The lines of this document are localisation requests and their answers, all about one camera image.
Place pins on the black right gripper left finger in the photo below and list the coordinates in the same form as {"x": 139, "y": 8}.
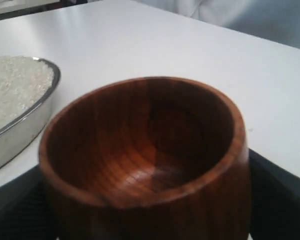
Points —
{"x": 24, "y": 210}

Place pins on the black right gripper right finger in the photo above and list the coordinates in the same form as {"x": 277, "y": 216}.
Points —
{"x": 275, "y": 195}

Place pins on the brown wooden cup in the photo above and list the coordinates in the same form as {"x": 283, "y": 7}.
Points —
{"x": 149, "y": 158}

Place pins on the large steel rice tray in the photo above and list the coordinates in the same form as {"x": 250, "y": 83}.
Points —
{"x": 20, "y": 132}

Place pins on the rice in steel tray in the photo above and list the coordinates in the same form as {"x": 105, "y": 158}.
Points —
{"x": 23, "y": 81}

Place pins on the white backdrop cloth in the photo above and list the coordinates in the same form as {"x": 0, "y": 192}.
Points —
{"x": 274, "y": 20}

